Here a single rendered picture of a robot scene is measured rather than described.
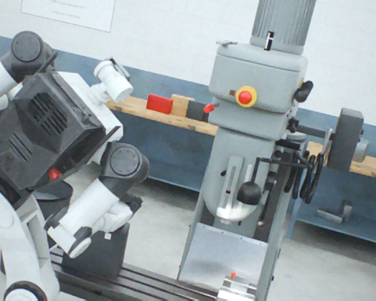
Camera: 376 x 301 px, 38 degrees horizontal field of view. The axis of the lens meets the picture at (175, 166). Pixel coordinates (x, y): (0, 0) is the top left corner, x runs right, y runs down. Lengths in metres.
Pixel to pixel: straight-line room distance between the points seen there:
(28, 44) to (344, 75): 4.74
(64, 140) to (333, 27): 4.81
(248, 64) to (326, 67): 4.43
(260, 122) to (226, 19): 4.46
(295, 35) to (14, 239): 1.16
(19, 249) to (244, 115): 0.81
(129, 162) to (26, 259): 0.50
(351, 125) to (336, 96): 4.01
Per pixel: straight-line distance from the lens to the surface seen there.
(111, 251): 2.08
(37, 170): 1.51
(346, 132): 2.03
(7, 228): 1.72
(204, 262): 2.34
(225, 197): 1.78
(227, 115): 1.73
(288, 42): 1.98
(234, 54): 1.61
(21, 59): 1.60
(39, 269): 1.77
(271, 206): 2.28
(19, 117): 1.50
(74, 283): 2.12
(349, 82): 6.02
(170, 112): 5.76
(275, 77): 1.60
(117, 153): 1.49
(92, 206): 1.54
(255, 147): 1.76
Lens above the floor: 1.97
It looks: 16 degrees down
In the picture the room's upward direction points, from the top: 12 degrees clockwise
